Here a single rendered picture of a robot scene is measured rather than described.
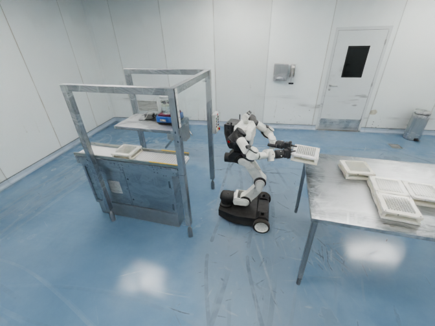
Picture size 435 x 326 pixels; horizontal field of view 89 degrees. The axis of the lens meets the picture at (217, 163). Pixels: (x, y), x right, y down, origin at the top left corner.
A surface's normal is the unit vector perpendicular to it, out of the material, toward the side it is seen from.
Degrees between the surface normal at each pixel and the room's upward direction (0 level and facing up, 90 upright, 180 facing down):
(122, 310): 0
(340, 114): 90
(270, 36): 90
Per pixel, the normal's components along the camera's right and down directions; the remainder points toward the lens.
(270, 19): -0.18, 0.51
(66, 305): -0.03, -0.86
